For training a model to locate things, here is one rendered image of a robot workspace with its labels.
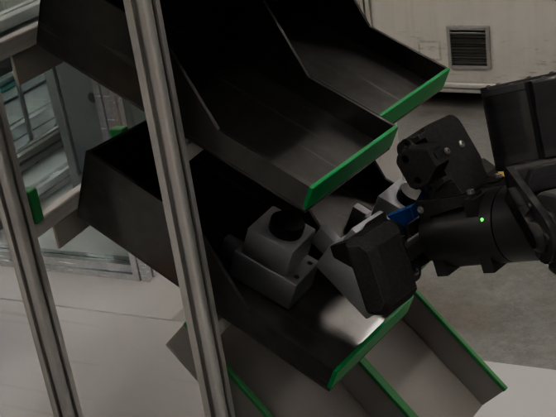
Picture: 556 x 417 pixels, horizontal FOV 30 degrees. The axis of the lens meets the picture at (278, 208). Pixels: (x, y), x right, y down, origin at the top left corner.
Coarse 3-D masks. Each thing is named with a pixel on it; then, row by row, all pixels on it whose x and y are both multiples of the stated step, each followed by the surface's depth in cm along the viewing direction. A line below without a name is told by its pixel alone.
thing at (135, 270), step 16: (96, 96) 165; (112, 96) 164; (112, 112) 165; (0, 256) 190; (48, 256) 185; (64, 256) 184; (80, 256) 183; (64, 272) 185; (80, 272) 183; (96, 272) 182; (112, 272) 180; (128, 272) 179; (144, 272) 177
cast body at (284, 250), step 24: (264, 216) 89; (288, 216) 88; (240, 240) 92; (264, 240) 87; (288, 240) 87; (240, 264) 90; (264, 264) 88; (288, 264) 87; (312, 264) 90; (264, 288) 90; (288, 288) 88
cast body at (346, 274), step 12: (372, 216) 85; (324, 228) 88; (360, 228) 84; (312, 240) 89; (324, 240) 88; (336, 240) 88; (324, 252) 86; (324, 264) 87; (336, 264) 86; (336, 276) 86; (348, 276) 85; (348, 288) 86; (348, 300) 86; (360, 300) 86; (360, 312) 86
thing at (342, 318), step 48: (144, 144) 96; (96, 192) 90; (144, 192) 87; (240, 192) 98; (144, 240) 89; (240, 288) 90; (336, 288) 93; (288, 336) 84; (336, 336) 88; (336, 384) 84
